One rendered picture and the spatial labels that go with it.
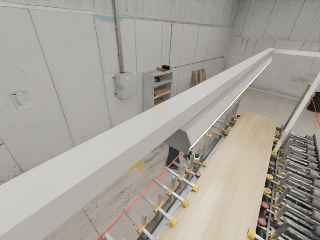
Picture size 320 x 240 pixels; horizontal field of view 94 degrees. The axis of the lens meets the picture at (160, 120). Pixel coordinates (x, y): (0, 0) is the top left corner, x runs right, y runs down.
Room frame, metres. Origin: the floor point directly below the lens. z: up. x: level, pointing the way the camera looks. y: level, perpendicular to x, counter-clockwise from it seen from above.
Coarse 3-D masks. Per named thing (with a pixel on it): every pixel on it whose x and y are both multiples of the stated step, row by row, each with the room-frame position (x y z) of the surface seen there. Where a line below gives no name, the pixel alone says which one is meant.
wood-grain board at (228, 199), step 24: (240, 120) 2.97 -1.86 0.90; (264, 120) 3.03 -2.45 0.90; (240, 144) 2.11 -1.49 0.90; (264, 144) 2.15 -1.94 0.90; (216, 168) 1.53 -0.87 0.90; (240, 168) 1.55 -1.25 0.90; (264, 168) 1.58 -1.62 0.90; (192, 192) 1.12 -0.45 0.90; (216, 192) 1.14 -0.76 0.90; (240, 192) 1.16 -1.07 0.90; (192, 216) 0.84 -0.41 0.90; (216, 216) 0.86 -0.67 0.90; (240, 216) 0.87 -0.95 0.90
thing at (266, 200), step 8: (280, 128) 2.95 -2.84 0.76; (280, 136) 2.51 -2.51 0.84; (312, 136) 2.64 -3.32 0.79; (304, 144) 2.58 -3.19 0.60; (304, 152) 2.19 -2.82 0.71; (272, 160) 2.03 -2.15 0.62; (304, 176) 1.62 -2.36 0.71; (272, 184) 1.37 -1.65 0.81; (272, 192) 1.22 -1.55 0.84; (264, 200) 1.27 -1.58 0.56; (272, 200) 1.11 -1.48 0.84; (280, 208) 1.09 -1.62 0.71; (304, 208) 1.17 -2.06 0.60; (264, 216) 0.99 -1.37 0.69; (272, 216) 0.98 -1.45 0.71; (288, 216) 1.05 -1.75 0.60; (296, 216) 1.01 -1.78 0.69; (296, 224) 0.90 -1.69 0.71; (312, 224) 0.96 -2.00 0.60; (256, 232) 0.90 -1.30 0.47; (288, 232) 0.81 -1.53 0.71; (296, 232) 0.82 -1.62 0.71
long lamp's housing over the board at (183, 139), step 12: (264, 60) 1.78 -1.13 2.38; (252, 72) 1.17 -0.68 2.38; (240, 84) 0.86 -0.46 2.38; (228, 96) 0.67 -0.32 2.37; (204, 108) 0.52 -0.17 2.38; (216, 108) 0.54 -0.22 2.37; (192, 120) 0.42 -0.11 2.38; (204, 120) 0.44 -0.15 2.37; (180, 132) 0.36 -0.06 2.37; (192, 132) 0.37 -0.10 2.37; (204, 132) 0.43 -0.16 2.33; (168, 144) 0.38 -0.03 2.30; (180, 144) 0.36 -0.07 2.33; (192, 144) 0.35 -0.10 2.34
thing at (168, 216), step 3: (141, 192) 1.05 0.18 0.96; (141, 195) 1.02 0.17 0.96; (144, 195) 1.02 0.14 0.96; (144, 198) 0.99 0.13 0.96; (147, 198) 0.99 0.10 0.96; (147, 201) 0.96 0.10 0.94; (150, 201) 0.95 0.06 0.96; (150, 204) 0.93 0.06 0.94; (153, 204) 0.92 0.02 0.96; (159, 210) 0.86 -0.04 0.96; (162, 210) 0.86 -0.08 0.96; (162, 213) 0.83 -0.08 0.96; (165, 213) 0.83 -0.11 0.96; (165, 216) 0.81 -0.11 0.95; (168, 216) 0.80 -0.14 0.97; (168, 219) 0.78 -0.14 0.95
